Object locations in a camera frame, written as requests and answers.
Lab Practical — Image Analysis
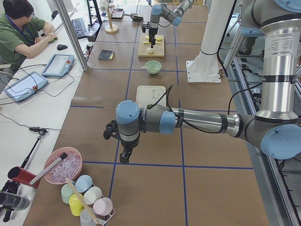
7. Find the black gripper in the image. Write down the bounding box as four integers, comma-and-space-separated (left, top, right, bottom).
119, 138, 139, 164
149, 27, 158, 48

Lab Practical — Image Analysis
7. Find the light green bowl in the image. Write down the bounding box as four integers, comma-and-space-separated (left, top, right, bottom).
144, 60, 162, 74

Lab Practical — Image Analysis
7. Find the pink bowl with ice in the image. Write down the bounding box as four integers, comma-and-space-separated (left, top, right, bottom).
44, 147, 83, 185

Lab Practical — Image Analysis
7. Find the bamboo cutting board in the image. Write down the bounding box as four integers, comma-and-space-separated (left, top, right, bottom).
137, 34, 165, 57

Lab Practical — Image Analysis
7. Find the yellow sponge cloth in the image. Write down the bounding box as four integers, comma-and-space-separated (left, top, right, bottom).
109, 52, 115, 61

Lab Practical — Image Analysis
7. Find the wooden mug tree stand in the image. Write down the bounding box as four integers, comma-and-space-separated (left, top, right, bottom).
99, 0, 119, 34

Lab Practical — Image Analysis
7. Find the black framed tray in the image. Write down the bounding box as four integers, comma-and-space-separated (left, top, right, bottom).
111, 8, 124, 19

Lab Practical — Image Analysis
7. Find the grey folded cloth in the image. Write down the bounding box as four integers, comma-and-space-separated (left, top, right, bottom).
98, 49, 113, 61

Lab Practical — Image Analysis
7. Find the light blue cup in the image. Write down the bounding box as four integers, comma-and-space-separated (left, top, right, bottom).
75, 175, 93, 193

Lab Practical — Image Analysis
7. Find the white bear tray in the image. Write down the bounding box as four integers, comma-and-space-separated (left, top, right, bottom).
135, 85, 166, 108

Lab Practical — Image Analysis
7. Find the white cup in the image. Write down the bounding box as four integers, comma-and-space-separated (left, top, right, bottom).
83, 186, 103, 205

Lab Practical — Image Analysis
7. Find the pink cup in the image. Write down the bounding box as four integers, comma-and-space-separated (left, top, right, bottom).
93, 197, 113, 216

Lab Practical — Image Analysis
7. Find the steel scoop in ice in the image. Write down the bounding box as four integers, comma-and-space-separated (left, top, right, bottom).
29, 152, 68, 185

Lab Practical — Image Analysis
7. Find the light green cup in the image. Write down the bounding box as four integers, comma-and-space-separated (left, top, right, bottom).
61, 184, 74, 204

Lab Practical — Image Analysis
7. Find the yellow cup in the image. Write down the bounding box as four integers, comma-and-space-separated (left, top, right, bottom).
69, 194, 84, 217

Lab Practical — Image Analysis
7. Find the grey cup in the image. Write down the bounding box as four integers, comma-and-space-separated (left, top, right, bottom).
80, 209, 95, 226

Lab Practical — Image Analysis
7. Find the black keyboard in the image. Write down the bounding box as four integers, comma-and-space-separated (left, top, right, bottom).
71, 18, 89, 39

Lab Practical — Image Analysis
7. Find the black tripod stick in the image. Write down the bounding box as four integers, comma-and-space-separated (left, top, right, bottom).
20, 127, 48, 169

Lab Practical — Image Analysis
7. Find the black computer mouse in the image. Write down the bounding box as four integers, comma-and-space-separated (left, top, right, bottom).
56, 44, 68, 51

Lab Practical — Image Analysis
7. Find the far teach pendant tablet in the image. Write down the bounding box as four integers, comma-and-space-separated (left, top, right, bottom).
41, 54, 75, 77

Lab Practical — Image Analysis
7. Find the teach pendant tablet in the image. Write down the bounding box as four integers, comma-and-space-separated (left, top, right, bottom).
4, 71, 48, 102
41, 54, 75, 77

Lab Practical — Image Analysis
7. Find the near teach pendant tablet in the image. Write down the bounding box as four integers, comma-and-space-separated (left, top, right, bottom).
4, 71, 48, 102

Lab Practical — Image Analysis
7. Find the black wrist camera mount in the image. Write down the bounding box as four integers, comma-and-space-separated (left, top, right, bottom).
103, 120, 120, 140

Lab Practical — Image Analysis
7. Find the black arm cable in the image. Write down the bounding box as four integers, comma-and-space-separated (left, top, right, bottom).
145, 85, 263, 135

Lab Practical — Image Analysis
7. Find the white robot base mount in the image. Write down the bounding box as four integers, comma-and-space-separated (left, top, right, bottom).
186, 0, 236, 83

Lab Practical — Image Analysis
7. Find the white wire cup rack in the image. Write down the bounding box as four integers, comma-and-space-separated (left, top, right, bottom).
88, 184, 116, 225

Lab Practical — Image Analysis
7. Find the aluminium frame post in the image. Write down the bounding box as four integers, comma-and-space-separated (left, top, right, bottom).
54, 0, 88, 72

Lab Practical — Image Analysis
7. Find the black camera on tripod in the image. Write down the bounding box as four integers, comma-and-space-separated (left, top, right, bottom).
0, 179, 30, 222

